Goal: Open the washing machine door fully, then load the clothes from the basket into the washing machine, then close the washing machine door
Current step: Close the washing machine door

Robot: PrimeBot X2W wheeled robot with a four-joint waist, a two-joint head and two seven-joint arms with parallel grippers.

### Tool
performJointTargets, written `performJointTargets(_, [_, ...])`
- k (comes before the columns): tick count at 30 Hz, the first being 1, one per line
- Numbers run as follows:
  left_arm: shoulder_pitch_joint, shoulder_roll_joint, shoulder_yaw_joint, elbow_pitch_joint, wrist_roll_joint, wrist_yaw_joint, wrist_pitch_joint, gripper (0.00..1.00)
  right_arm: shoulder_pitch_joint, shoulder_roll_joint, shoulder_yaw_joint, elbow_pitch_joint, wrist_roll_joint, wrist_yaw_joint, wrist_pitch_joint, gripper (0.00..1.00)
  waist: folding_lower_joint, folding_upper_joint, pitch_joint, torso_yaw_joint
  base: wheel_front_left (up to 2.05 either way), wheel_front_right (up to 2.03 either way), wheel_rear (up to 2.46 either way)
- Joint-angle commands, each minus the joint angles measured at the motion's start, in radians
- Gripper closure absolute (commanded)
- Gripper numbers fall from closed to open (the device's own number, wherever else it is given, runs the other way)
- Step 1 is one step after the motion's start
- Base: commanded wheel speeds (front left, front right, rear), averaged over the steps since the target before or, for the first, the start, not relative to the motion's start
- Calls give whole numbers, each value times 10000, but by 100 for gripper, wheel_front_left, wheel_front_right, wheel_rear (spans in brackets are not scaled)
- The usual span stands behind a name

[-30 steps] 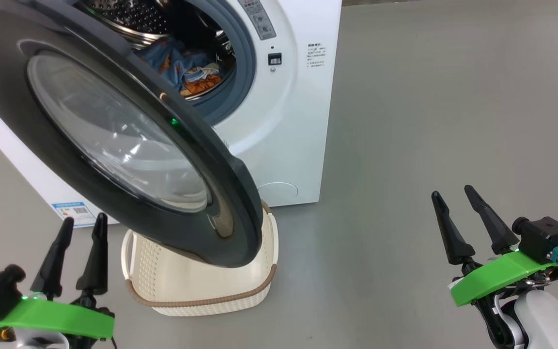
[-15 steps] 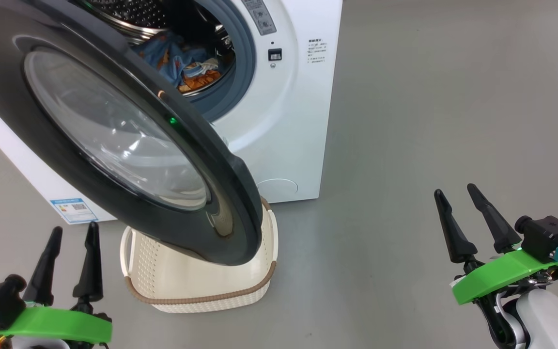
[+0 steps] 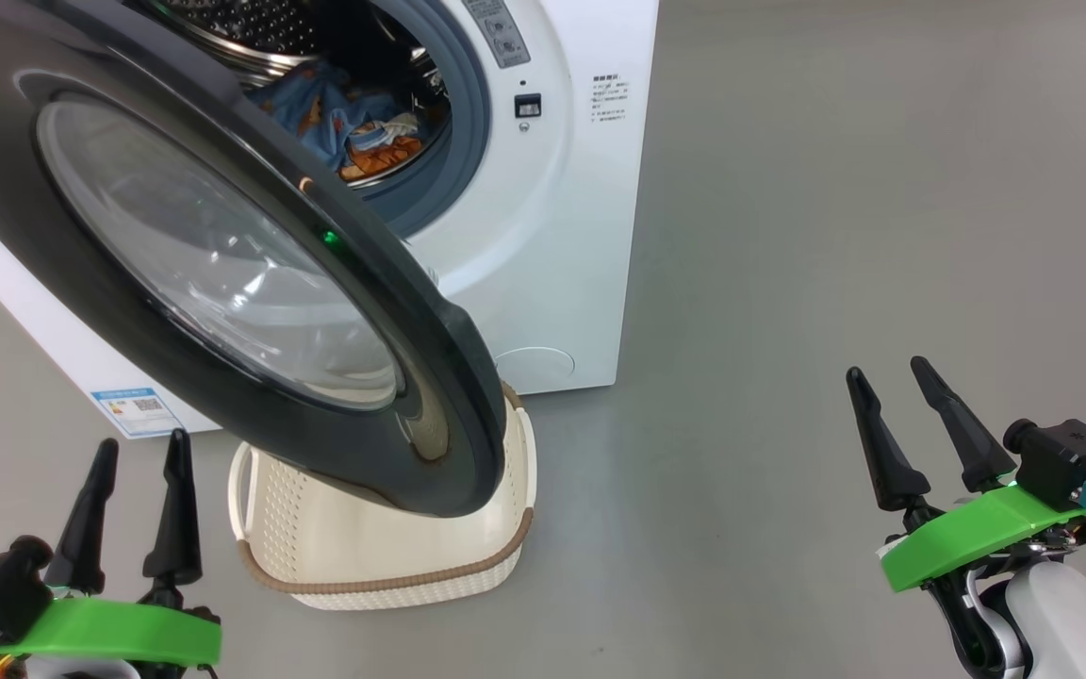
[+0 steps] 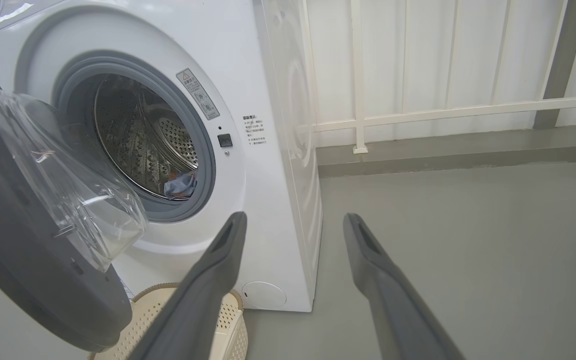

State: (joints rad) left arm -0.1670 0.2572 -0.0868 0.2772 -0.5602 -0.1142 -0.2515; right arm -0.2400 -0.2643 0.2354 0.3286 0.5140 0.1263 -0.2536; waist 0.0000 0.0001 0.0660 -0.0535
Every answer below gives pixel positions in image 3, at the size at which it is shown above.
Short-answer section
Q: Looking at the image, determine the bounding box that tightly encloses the grey rubber door seal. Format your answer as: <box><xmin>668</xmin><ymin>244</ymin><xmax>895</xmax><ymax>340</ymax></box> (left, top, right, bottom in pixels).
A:
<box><xmin>354</xmin><ymin>0</ymin><xmax>493</xmax><ymax>239</ymax></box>

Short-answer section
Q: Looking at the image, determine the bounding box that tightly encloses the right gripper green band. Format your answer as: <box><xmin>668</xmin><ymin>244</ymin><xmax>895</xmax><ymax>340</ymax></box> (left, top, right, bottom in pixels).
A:
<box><xmin>846</xmin><ymin>356</ymin><xmax>1086</xmax><ymax>675</ymax></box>

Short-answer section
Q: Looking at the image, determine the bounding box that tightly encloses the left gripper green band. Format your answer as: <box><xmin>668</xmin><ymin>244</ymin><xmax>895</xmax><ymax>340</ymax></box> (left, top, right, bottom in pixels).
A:
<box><xmin>0</xmin><ymin>429</ymin><xmax>223</xmax><ymax>679</ymax></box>

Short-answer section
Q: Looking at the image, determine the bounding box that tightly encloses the steel washer drum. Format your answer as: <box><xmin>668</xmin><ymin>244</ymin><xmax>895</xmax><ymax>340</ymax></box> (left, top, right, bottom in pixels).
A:
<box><xmin>123</xmin><ymin>0</ymin><xmax>454</xmax><ymax>190</ymax></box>

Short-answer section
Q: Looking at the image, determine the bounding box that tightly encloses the white front-load washing machine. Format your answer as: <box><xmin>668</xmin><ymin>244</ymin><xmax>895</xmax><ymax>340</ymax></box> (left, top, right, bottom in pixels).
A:
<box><xmin>0</xmin><ymin>0</ymin><xmax>660</xmax><ymax>440</ymax></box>

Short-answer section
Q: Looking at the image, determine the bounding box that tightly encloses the blue white energy label sticker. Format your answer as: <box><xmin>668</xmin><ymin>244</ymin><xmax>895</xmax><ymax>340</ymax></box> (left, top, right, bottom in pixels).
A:
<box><xmin>90</xmin><ymin>387</ymin><xmax>188</xmax><ymax>439</ymax></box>

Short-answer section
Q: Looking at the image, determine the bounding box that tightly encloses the round white filter cover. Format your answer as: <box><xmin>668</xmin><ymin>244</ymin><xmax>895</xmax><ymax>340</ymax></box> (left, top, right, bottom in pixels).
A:
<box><xmin>494</xmin><ymin>347</ymin><xmax>576</xmax><ymax>388</ymax></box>

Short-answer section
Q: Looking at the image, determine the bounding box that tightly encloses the blue garment with cream patch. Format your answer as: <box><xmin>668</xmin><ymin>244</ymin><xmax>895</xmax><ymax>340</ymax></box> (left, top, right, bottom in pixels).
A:
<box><xmin>337</xmin><ymin>111</ymin><xmax>427</xmax><ymax>182</ymax></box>

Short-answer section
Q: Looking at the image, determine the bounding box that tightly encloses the blue garment with orange prints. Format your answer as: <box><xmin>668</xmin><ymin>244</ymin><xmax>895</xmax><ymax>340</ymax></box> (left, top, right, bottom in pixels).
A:
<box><xmin>246</xmin><ymin>64</ymin><xmax>384</xmax><ymax>171</ymax></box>

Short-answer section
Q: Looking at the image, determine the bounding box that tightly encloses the cream perforated basket brown rim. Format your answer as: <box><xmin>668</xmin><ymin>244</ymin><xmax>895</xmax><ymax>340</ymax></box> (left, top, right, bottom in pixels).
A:
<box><xmin>227</xmin><ymin>382</ymin><xmax>537</xmax><ymax>611</ymax></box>

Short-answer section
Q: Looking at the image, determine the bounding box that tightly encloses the dark round glass washer door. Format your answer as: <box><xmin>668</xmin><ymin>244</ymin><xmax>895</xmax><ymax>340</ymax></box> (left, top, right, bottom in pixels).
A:
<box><xmin>0</xmin><ymin>0</ymin><xmax>507</xmax><ymax>518</ymax></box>

